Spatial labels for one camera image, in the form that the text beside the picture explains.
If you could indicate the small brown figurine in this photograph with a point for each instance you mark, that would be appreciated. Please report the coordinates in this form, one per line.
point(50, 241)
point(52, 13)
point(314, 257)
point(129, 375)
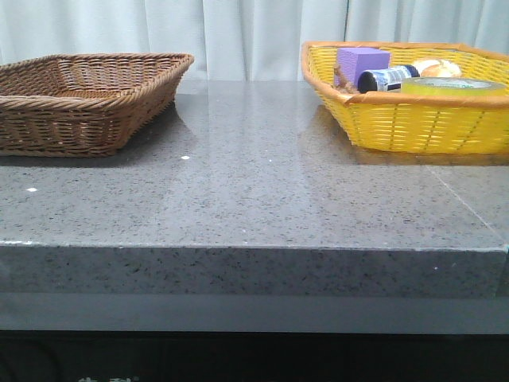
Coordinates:
point(344, 85)

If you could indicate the yellow woven basket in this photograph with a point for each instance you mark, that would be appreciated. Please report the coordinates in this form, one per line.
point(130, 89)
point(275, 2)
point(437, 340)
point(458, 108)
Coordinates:
point(417, 124)

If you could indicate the white curtain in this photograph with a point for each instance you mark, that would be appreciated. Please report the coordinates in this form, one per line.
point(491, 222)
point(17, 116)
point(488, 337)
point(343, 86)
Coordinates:
point(241, 40)

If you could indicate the purple foam block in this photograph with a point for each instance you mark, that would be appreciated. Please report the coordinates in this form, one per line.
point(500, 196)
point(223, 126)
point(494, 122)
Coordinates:
point(354, 61)

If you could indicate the yellow clear tape roll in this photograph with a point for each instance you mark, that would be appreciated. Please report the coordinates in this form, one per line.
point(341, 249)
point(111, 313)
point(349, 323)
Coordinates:
point(451, 86)

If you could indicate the bread roll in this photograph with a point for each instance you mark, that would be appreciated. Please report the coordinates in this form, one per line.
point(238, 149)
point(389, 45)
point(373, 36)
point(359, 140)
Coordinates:
point(434, 67)

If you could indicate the dark bottle with label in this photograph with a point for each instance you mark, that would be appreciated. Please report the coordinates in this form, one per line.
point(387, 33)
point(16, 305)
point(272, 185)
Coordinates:
point(385, 80)

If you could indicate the brown wicker basket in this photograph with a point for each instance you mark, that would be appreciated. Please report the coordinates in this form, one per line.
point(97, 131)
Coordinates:
point(84, 105)

